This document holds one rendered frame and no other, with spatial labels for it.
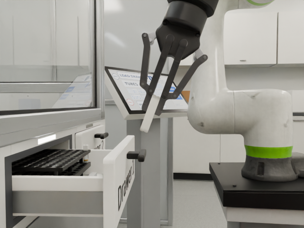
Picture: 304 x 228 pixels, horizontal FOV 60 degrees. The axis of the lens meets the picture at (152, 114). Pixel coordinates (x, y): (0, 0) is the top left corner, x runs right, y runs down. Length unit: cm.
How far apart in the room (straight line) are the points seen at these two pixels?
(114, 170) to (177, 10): 28
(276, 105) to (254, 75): 353
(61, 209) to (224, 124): 49
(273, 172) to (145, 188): 87
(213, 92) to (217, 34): 20
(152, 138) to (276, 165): 84
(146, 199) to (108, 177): 113
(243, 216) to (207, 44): 49
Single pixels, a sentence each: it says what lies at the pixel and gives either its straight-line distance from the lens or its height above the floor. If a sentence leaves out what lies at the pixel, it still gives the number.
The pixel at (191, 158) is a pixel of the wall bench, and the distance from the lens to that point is 350.
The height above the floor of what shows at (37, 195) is 87.
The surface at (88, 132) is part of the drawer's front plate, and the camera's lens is 79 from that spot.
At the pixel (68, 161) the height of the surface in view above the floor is 90.
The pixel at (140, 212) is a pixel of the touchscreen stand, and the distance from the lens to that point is 152.
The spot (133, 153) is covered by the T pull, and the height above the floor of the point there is 91.
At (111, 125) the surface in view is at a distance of 225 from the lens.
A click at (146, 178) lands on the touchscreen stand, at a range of 149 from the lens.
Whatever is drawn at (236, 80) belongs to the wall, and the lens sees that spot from 423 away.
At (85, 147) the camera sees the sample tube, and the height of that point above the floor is 91.
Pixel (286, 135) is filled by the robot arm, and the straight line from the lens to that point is 79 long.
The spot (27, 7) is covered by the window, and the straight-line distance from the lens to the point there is 57.
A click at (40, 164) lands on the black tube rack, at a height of 90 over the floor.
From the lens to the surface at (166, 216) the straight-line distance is 235.
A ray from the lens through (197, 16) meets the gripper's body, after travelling 49.
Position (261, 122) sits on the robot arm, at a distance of 77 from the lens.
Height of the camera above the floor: 101
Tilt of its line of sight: 2 degrees down
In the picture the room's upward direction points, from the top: straight up
